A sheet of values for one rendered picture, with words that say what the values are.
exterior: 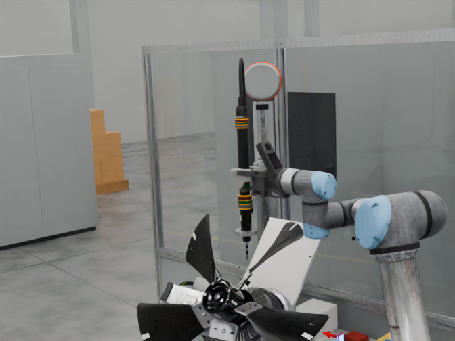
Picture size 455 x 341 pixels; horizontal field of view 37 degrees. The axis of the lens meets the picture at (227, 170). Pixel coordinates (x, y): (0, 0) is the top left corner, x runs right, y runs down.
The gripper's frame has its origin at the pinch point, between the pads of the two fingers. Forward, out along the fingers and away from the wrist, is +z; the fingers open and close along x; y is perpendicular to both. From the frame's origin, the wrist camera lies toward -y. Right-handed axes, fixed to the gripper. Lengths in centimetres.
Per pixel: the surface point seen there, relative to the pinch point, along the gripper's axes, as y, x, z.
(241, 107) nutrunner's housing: -19.5, -1.3, -4.1
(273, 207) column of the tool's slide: 28, 58, 34
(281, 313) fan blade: 46.0, 3.3, -13.4
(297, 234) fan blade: 22.8, 14.3, -12.2
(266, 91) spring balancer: -20, 57, 35
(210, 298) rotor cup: 43.0, -5.8, 8.7
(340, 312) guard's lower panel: 72, 71, 10
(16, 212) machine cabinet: 123, 209, 517
